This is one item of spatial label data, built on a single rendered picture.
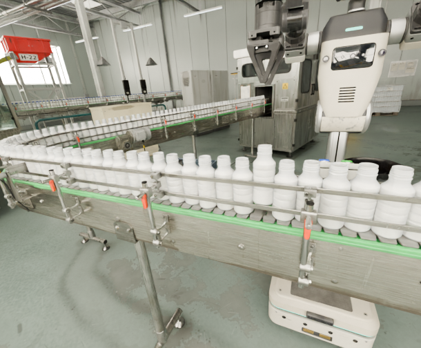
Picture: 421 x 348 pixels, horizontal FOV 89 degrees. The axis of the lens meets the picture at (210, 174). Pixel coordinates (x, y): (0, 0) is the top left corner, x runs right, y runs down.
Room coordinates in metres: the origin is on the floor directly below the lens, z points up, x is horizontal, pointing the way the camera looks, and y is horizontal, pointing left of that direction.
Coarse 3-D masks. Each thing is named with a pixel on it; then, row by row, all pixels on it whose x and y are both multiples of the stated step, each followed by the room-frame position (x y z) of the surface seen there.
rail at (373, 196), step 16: (16, 160) 1.00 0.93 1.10; (32, 160) 0.94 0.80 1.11; (176, 176) 0.61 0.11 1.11; (192, 176) 0.59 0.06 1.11; (320, 192) 0.44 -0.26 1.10; (336, 192) 0.43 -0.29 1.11; (352, 192) 0.42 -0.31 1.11; (256, 208) 0.51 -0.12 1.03; (272, 208) 0.49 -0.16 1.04; (368, 224) 0.40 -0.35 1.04; (384, 224) 0.39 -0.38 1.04; (400, 224) 0.38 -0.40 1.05
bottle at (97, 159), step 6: (96, 150) 0.82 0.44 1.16; (96, 156) 0.79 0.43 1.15; (102, 156) 0.81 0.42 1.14; (90, 162) 0.79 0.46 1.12; (96, 162) 0.78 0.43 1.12; (102, 162) 0.79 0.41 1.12; (96, 174) 0.78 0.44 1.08; (102, 174) 0.78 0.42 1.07; (96, 180) 0.78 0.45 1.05; (102, 180) 0.78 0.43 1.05; (102, 186) 0.78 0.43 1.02
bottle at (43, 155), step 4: (40, 148) 0.94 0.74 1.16; (44, 148) 0.95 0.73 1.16; (40, 152) 0.94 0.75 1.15; (44, 152) 0.94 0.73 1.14; (40, 156) 0.93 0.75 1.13; (44, 156) 0.94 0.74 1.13; (44, 160) 0.93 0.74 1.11; (40, 164) 0.93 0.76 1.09; (44, 164) 0.93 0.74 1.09; (44, 168) 0.93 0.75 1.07; (48, 168) 0.93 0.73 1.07; (44, 172) 0.93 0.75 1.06; (48, 172) 0.93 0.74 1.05
